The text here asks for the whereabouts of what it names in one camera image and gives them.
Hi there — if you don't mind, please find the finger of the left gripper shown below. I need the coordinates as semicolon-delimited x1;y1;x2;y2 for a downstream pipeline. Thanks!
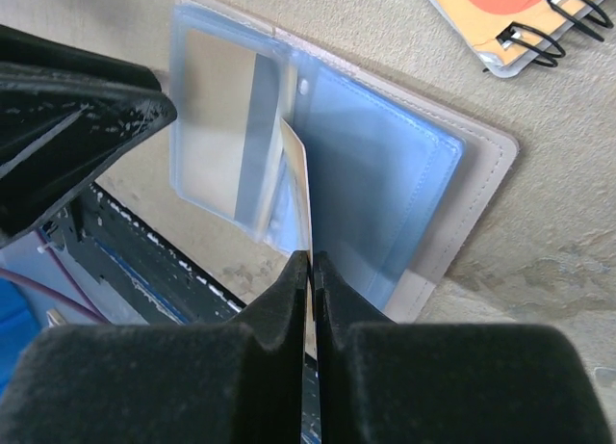
1;26;177;247

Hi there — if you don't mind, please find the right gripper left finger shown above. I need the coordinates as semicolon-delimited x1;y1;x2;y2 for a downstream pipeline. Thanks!
1;251;308;443

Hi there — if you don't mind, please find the orange spiral notebook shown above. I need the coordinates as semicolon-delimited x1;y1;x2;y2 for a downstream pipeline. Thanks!
429;0;614;78

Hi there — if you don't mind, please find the gold credit card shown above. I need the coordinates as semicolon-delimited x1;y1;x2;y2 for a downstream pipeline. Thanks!
172;28;290;237
278;117;314;267

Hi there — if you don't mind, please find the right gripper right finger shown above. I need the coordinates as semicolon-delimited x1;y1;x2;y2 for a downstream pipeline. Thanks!
312;253;612;443

